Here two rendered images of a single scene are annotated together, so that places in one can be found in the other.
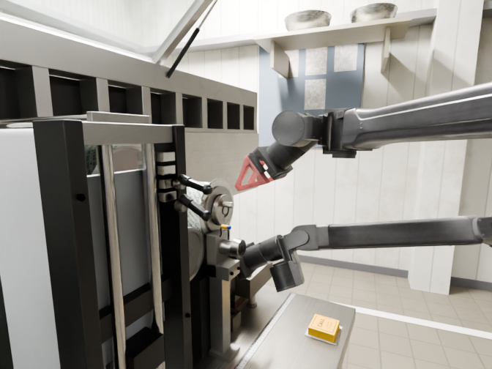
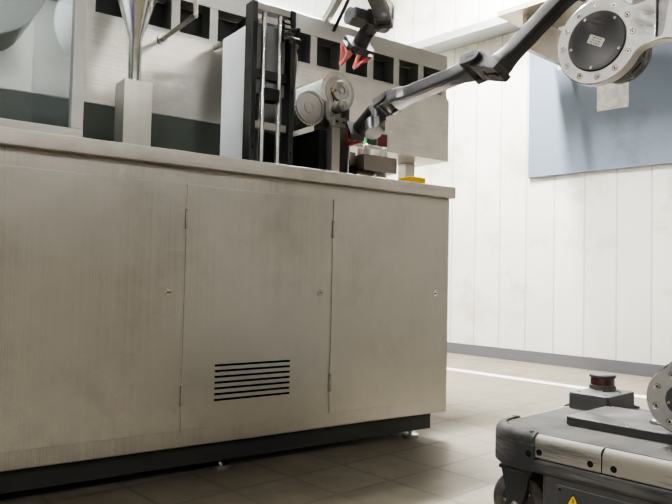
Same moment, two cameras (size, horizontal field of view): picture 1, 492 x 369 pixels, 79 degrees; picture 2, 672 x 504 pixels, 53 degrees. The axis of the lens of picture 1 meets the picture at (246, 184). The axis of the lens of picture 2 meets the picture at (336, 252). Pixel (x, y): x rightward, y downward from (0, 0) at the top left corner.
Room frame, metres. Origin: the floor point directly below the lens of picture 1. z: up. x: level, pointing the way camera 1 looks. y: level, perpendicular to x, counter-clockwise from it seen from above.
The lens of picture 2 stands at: (-1.51, -1.01, 0.57)
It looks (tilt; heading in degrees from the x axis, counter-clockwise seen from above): 2 degrees up; 26
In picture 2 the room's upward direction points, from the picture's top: 1 degrees clockwise
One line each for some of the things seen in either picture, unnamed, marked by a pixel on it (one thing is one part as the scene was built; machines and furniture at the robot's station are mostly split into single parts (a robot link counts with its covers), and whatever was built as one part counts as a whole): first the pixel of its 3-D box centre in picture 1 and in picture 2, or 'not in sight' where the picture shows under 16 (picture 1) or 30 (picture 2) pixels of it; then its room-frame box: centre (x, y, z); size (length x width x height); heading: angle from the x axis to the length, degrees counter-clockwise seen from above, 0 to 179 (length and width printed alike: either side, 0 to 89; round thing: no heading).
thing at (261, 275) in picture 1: (208, 264); (349, 170); (0.94, 0.13, 1.00); 0.40 x 0.16 x 0.06; 62
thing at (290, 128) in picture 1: (317, 132); (367, 18); (0.52, -0.12, 1.43); 0.12 x 0.12 x 0.09; 59
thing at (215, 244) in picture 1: (224, 295); (335, 142); (0.65, 0.05, 1.05); 0.06 x 0.05 x 0.31; 62
